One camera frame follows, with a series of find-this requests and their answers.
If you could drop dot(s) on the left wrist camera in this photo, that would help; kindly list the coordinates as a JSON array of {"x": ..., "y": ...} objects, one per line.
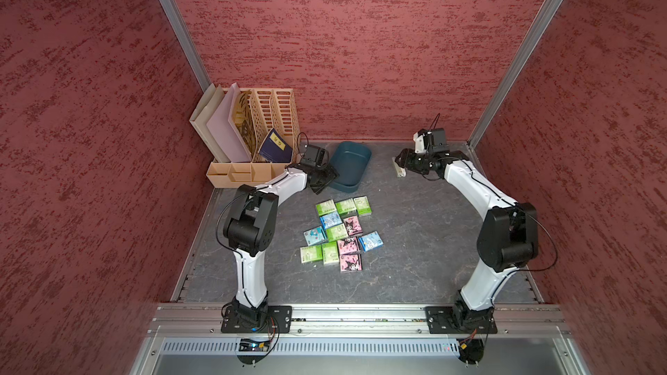
[{"x": 314, "y": 156}]

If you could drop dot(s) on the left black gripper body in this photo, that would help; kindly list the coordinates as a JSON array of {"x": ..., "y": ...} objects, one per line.
[{"x": 325, "y": 176}]

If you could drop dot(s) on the green tissue pack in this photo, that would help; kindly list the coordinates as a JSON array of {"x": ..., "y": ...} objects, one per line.
[
  {"x": 362, "y": 206},
  {"x": 326, "y": 208},
  {"x": 346, "y": 207},
  {"x": 336, "y": 233},
  {"x": 311, "y": 254},
  {"x": 330, "y": 253}
]

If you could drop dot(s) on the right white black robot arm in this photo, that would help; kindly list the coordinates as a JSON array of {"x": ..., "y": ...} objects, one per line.
[{"x": 508, "y": 239}]

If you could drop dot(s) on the pink tissue pack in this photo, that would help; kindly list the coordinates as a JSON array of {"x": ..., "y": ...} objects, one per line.
[
  {"x": 353, "y": 225},
  {"x": 349, "y": 246},
  {"x": 351, "y": 263}
]

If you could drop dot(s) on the beige folder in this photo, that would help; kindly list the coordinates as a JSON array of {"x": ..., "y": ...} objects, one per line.
[{"x": 203, "y": 112}]

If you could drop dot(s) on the pink tissue pack bottom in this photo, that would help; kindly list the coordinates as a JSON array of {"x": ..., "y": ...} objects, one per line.
[{"x": 351, "y": 263}]

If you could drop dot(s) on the aluminium front rail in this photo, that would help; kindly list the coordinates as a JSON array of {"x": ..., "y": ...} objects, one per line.
[{"x": 513, "y": 321}]

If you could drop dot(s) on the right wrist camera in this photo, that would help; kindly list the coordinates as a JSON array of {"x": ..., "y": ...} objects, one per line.
[{"x": 431, "y": 142}]

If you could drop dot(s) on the pink tissue pack middle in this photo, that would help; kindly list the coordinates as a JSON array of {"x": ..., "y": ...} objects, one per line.
[{"x": 349, "y": 246}]

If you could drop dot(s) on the beige stapler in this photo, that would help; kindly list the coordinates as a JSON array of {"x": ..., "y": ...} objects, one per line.
[{"x": 400, "y": 172}]

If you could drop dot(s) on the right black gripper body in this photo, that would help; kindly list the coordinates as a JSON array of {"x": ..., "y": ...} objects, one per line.
[{"x": 417, "y": 161}]

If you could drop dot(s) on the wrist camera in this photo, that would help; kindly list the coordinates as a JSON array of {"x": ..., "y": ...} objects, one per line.
[
  {"x": 431, "y": 142},
  {"x": 314, "y": 156}
]

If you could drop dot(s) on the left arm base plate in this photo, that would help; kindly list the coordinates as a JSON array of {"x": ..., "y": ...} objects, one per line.
[{"x": 265, "y": 319}]

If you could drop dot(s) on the gold patterned book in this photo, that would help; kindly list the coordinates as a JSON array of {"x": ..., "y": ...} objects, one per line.
[{"x": 243, "y": 119}]

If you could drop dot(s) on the dark blue booklet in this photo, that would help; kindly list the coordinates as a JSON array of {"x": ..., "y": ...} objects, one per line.
[{"x": 275, "y": 149}]

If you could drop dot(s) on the lilac folder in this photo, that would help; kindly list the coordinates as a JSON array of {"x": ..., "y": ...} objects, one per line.
[{"x": 224, "y": 131}]

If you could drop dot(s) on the blue tissue pack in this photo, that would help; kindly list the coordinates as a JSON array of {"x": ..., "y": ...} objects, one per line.
[
  {"x": 315, "y": 236},
  {"x": 370, "y": 241},
  {"x": 330, "y": 220}
]

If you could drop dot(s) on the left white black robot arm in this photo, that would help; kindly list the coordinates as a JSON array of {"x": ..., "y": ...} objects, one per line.
[{"x": 249, "y": 227}]

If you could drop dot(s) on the teal plastic storage box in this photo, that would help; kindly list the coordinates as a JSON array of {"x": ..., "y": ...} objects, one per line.
[{"x": 350, "y": 160}]

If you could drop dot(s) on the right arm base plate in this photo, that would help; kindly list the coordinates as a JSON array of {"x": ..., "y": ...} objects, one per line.
[{"x": 458, "y": 320}]

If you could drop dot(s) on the pink tissue pack upper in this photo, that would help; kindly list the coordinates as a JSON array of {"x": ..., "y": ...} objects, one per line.
[{"x": 353, "y": 225}]

